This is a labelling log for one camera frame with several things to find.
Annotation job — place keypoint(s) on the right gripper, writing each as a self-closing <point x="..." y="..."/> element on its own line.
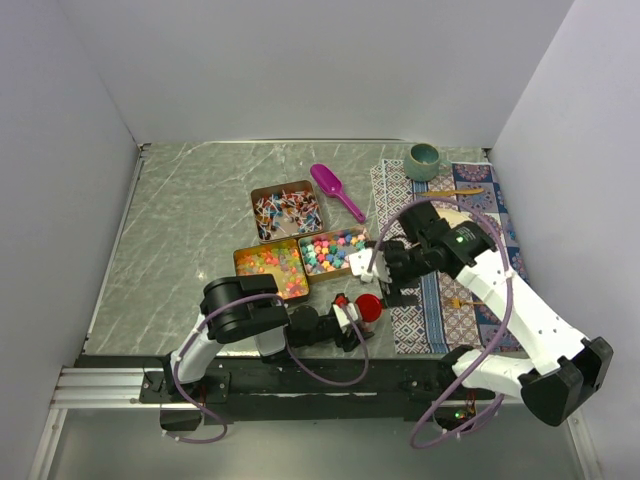
<point x="391" y="292"/>

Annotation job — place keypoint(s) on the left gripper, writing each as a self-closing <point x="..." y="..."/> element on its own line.
<point x="349" y="343"/>

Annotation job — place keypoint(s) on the red jar lid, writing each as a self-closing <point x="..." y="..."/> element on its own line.
<point x="370" y="307"/>

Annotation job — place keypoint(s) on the purple plastic scoop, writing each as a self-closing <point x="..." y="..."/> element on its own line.
<point x="332" y="187"/>

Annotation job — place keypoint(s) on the lollipop tin box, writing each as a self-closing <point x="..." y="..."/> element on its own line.
<point x="289" y="210"/>

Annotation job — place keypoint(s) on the glass jar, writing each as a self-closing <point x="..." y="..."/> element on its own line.
<point x="370" y="329"/>

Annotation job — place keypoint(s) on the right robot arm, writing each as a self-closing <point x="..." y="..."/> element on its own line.
<point x="536" y="356"/>

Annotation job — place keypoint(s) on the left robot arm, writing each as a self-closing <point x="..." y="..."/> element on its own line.
<point x="248" y="307"/>

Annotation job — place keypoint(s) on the gold fork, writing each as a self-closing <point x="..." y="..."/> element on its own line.
<point x="458" y="303"/>

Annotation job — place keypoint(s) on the patterned placemat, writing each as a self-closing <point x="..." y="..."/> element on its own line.
<point x="432" y="326"/>

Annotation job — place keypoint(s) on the yellow cream plate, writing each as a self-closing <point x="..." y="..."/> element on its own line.
<point x="453" y="217"/>

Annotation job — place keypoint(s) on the pastel star candy tin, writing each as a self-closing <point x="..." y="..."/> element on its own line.
<point x="325" y="256"/>

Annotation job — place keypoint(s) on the translucent star candy tin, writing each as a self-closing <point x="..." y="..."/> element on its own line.
<point x="282" y="260"/>

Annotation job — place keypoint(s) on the teal ceramic mug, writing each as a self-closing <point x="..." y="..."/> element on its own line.
<point x="424" y="162"/>

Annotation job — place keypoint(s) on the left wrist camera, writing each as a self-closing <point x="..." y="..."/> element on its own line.
<point x="346" y="312"/>

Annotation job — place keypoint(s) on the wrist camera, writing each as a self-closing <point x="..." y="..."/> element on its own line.
<point x="346" y="312"/>
<point x="367" y="262"/>

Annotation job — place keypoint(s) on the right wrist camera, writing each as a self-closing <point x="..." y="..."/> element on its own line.
<point x="367" y="262"/>

